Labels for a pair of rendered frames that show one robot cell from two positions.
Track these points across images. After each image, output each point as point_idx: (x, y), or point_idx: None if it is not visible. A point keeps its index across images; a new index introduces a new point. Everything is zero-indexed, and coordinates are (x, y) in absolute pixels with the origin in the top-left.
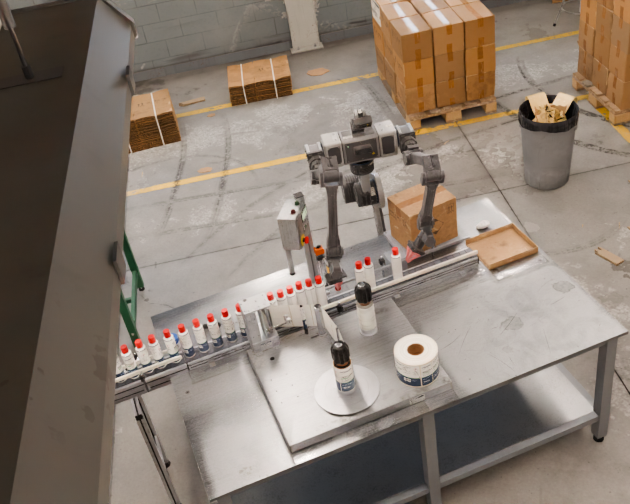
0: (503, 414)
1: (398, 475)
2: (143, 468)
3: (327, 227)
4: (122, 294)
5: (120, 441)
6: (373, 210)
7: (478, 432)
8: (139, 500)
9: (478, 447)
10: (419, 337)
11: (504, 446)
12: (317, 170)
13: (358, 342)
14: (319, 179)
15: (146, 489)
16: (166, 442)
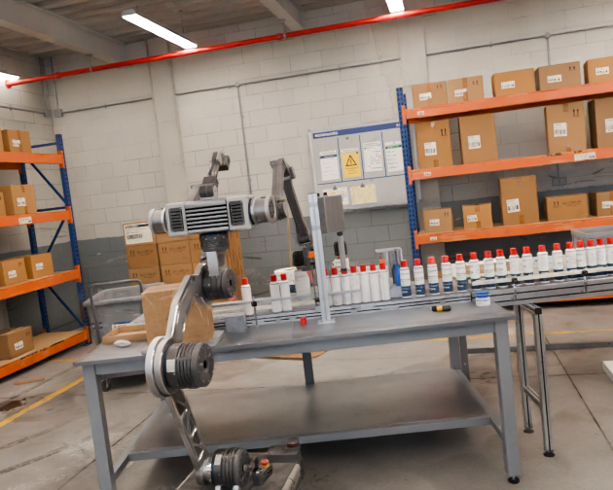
0: (227, 402)
1: (329, 386)
2: (576, 455)
3: (302, 218)
4: None
5: None
6: (177, 401)
7: (255, 397)
8: (572, 437)
9: (263, 392)
10: (281, 271)
11: (246, 391)
12: (280, 192)
13: (317, 297)
14: (293, 172)
15: (566, 442)
16: (553, 469)
